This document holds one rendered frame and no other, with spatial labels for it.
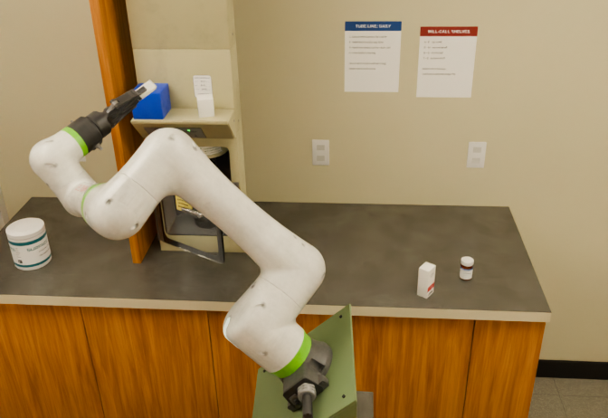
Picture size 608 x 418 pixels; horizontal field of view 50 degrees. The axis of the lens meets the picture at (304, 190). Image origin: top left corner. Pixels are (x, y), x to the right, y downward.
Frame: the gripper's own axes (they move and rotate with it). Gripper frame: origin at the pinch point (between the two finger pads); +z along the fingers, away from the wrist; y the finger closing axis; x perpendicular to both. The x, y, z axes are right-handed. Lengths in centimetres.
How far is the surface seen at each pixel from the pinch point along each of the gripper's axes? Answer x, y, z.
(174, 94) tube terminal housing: -0.3, -18.6, 16.7
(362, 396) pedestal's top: -105, -2, -22
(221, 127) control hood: -20.4, -12.1, 16.0
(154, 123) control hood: -3.9, -18.7, 3.8
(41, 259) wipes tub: 0, -76, -38
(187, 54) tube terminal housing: 3.3, -6.2, 23.7
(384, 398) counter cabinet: -125, -54, 4
